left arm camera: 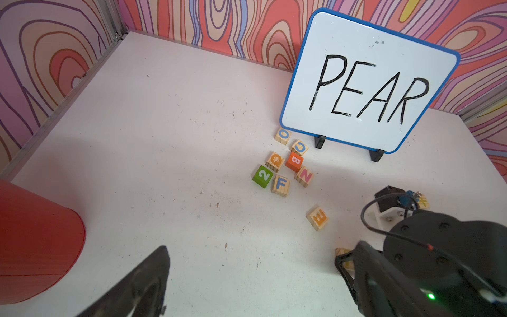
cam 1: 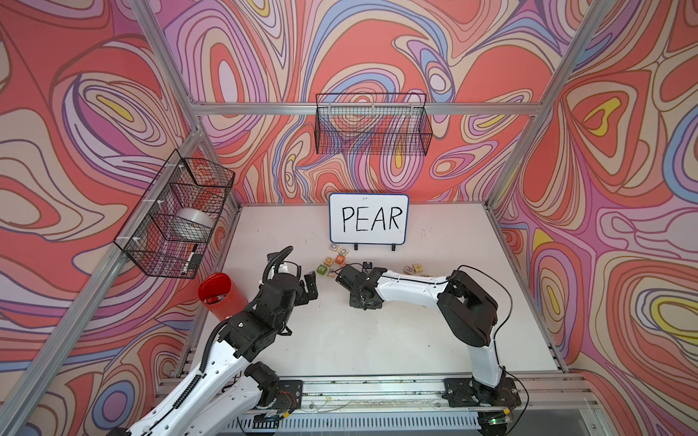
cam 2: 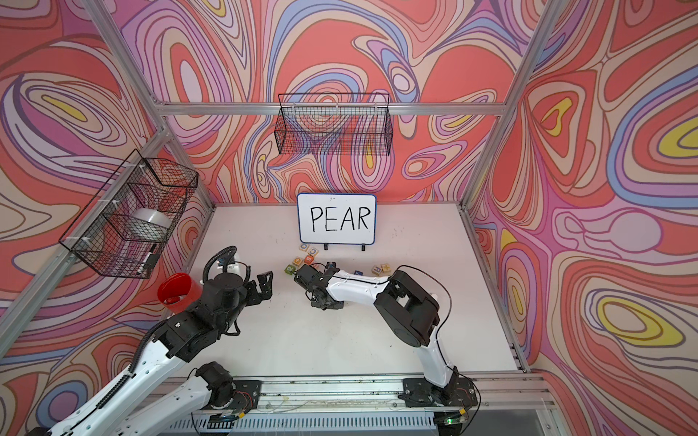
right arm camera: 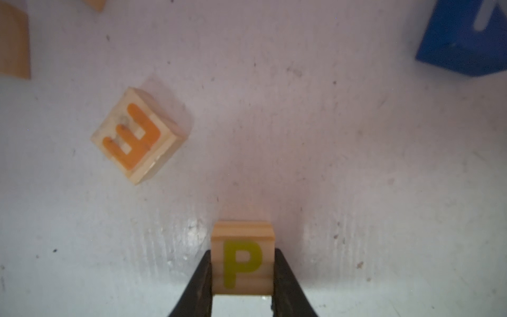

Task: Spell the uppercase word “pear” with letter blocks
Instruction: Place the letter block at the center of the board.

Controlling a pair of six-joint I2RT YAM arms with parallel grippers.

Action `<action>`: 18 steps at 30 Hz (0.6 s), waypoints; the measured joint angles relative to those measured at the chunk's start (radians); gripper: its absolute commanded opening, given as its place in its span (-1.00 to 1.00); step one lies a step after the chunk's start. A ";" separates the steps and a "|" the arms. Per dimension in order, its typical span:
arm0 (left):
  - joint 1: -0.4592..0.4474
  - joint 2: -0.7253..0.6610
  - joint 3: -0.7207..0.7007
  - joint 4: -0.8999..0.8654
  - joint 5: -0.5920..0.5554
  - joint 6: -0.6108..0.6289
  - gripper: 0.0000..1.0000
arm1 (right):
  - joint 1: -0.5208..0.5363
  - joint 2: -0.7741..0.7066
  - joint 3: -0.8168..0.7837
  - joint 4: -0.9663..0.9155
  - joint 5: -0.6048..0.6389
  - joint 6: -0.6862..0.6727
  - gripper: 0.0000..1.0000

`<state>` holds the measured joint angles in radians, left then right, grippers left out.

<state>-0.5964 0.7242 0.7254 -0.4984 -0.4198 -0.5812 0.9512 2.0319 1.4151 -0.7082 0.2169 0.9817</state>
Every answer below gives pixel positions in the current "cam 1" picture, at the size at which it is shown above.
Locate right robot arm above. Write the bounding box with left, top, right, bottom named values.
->
left=336, top=265, right=522, bottom=411

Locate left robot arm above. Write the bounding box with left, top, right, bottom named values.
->
left=110, top=246, right=318, bottom=435

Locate white board reading PEAR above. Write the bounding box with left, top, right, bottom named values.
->
left=328, top=193, right=410, bottom=245

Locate red plastic cup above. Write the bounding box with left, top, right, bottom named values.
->
left=197, top=272, right=248, bottom=321

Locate white tape roll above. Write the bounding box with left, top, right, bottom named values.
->
left=171, top=208, right=214, bottom=243

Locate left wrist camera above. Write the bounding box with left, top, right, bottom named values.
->
left=274, top=262, right=302, bottom=278

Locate black wire basket left wall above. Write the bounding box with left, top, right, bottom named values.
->
left=114, top=150, right=236, bottom=279

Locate black wire basket wall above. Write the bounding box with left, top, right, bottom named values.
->
left=314, top=91, right=433, bottom=156
left=114, top=150, right=236, bottom=279

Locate black wire basket back wall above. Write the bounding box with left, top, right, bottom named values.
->
left=314, top=91, right=433, bottom=156

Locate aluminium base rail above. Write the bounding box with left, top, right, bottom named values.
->
left=155, top=372, right=601, bottom=436

